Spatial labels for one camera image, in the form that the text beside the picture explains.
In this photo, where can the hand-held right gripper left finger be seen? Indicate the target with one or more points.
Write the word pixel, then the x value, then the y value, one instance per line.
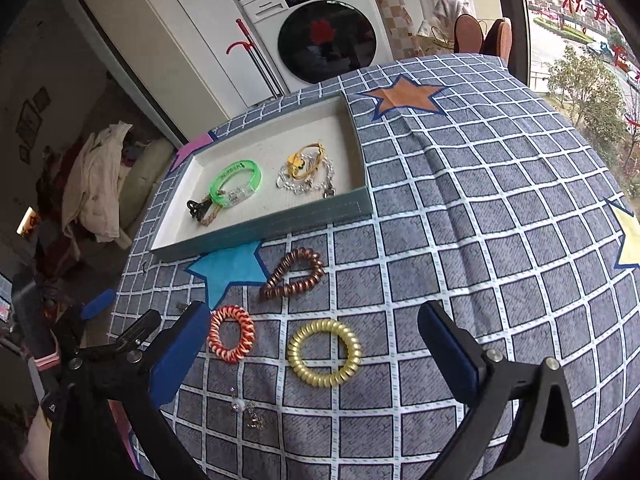
pixel 177 360

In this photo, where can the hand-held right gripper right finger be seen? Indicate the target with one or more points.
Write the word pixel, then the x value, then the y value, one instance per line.
pixel 452 355

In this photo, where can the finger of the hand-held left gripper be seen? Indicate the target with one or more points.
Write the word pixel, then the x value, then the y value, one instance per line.
pixel 97 305
pixel 142 325

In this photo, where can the grey-green shallow tray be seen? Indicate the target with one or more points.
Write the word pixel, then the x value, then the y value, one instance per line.
pixel 260 210

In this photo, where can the small silver charm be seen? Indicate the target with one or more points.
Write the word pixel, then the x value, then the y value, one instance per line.
pixel 248 412

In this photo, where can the checked star-patch tablecloth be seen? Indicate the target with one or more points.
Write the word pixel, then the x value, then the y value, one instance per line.
pixel 450 260

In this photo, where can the pile of white clothes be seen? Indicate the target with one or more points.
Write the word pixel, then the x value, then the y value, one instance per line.
pixel 95 185

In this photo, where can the cream sofa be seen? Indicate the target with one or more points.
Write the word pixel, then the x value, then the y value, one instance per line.
pixel 145 175

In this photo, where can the white tall cabinet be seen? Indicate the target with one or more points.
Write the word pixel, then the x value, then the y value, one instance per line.
pixel 175 10

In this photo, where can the white washing machine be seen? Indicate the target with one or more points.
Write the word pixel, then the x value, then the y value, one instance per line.
pixel 260 35

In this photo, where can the woven bag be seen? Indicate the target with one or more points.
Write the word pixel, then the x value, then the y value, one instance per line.
pixel 432 40

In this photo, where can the pink chair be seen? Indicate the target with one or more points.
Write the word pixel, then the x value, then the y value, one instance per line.
pixel 500 40
pixel 467 35

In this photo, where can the checkered hanging cloth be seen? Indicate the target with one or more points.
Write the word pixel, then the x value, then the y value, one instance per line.
pixel 395 15

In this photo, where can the white garment on chair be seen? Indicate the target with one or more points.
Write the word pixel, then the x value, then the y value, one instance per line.
pixel 450 7

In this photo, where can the framed wall pictures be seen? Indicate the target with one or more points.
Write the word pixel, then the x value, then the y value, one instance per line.
pixel 30 120

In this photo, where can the black window frame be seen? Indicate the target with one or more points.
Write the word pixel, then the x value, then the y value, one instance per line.
pixel 512 20

